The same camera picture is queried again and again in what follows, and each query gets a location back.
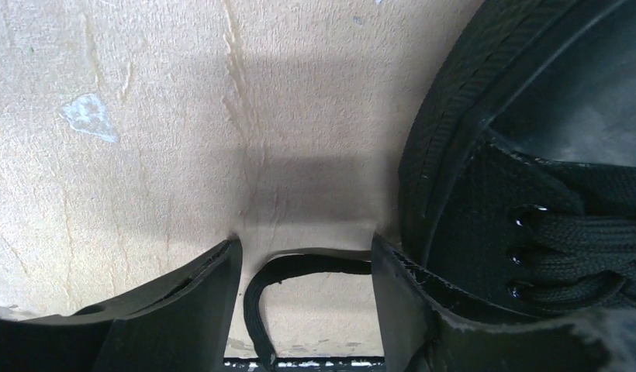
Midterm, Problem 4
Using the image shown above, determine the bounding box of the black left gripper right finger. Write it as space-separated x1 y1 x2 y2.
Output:
372 235 636 371

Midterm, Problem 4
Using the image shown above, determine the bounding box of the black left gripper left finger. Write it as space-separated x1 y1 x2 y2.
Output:
0 240 242 371

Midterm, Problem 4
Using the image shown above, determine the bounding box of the black shoe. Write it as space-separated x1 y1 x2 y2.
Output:
399 1 636 317

